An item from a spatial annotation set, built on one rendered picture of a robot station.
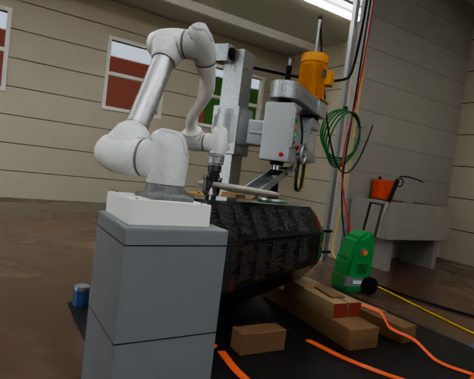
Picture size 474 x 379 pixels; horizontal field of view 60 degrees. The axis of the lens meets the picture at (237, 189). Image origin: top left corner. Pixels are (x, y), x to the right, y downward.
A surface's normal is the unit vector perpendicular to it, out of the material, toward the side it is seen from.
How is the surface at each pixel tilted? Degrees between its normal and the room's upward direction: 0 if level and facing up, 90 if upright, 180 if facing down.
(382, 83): 90
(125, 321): 90
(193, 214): 90
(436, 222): 90
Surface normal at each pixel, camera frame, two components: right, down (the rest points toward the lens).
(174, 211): 0.52, 0.11
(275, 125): -0.40, 0.00
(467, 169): -0.84, -0.07
